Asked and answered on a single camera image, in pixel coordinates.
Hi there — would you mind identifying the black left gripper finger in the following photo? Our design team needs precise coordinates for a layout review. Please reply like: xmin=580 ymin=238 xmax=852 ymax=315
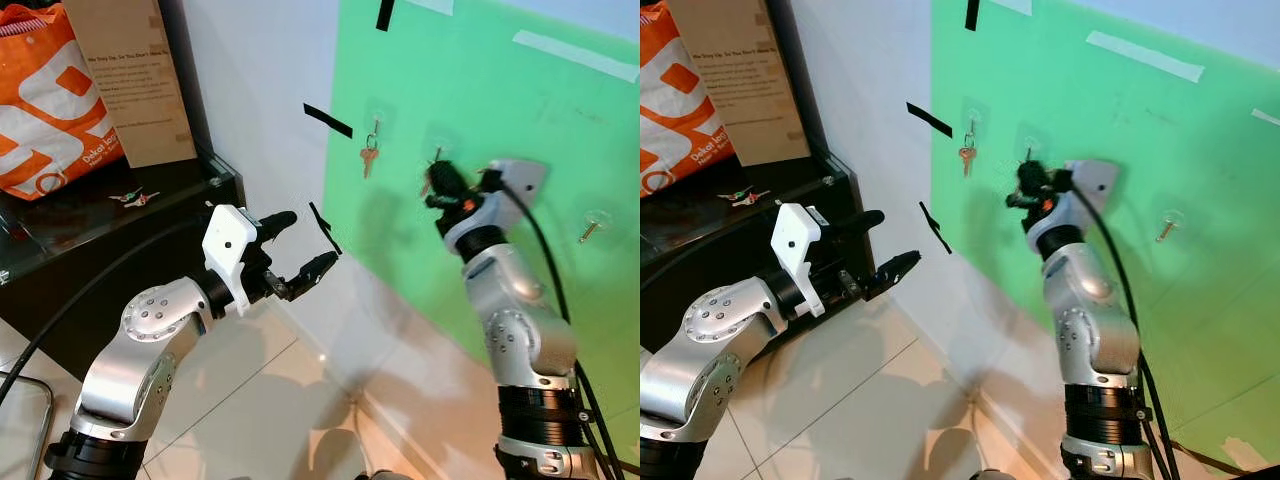
xmin=256 ymin=210 xmax=299 ymax=243
xmin=864 ymin=250 xmax=923 ymax=303
xmin=824 ymin=209 xmax=887 ymax=241
xmin=284 ymin=251 xmax=340 ymax=303

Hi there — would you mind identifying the thin crooked black tape strip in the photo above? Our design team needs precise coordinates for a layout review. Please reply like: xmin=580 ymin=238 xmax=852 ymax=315
xmin=308 ymin=201 xmax=344 ymax=257
xmin=919 ymin=201 xmax=954 ymax=255

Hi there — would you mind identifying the wide black tape strip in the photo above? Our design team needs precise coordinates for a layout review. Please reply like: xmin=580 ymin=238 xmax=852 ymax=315
xmin=302 ymin=102 xmax=355 ymax=140
xmin=905 ymin=101 xmax=955 ymax=139

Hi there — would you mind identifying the black glossy cabinet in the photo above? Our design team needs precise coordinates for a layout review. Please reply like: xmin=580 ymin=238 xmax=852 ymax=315
xmin=0 ymin=148 xmax=247 ymax=383
xmin=640 ymin=148 xmax=877 ymax=353

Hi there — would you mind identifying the long white tape strip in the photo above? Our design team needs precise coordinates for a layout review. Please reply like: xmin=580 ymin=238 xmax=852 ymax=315
xmin=512 ymin=29 xmax=641 ymax=84
xmin=1085 ymin=29 xmax=1207 ymax=84

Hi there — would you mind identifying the brown printed paper bag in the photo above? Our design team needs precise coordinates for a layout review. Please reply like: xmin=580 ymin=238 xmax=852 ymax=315
xmin=62 ymin=0 xmax=199 ymax=169
xmin=668 ymin=0 xmax=812 ymax=167

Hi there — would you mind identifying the orange and white shopping bag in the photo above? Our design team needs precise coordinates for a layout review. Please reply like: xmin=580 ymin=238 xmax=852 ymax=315
xmin=0 ymin=0 xmax=128 ymax=202
xmin=640 ymin=0 xmax=737 ymax=199

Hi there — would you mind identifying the glass panel with dark rim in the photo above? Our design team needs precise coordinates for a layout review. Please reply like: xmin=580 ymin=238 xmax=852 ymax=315
xmin=0 ymin=370 xmax=57 ymax=480

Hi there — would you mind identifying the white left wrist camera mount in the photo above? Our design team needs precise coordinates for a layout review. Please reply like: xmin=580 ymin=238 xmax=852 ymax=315
xmin=202 ymin=204 xmax=260 ymax=317
xmin=772 ymin=202 xmax=827 ymax=320

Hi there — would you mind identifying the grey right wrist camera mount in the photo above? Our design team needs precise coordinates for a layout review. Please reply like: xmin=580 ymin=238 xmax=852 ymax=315
xmin=484 ymin=157 xmax=549 ymax=219
xmin=1066 ymin=157 xmax=1121 ymax=213

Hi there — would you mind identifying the copper key on ring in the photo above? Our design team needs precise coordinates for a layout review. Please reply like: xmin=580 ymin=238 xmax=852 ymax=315
xmin=957 ymin=120 xmax=980 ymax=179
xmin=360 ymin=120 xmax=384 ymax=180

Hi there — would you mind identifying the green wall board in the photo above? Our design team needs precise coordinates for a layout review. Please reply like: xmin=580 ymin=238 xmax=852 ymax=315
xmin=930 ymin=0 xmax=1280 ymax=473
xmin=322 ymin=0 xmax=641 ymax=443

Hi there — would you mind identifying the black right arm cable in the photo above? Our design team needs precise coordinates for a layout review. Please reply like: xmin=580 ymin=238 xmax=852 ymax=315
xmin=1072 ymin=183 xmax=1183 ymax=480
xmin=498 ymin=183 xmax=627 ymax=480

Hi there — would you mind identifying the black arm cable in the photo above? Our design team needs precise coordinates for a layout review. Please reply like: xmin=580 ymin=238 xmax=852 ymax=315
xmin=498 ymin=183 xmax=627 ymax=480
xmin=1072 ymin=183 xmax=1183 ymax=480
xmin=0 ymin=213 xmax=211 ymax=407

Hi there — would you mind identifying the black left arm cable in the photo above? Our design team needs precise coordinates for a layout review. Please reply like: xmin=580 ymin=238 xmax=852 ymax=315
xmin=0 ymin=213 xmax=211 ymax=407

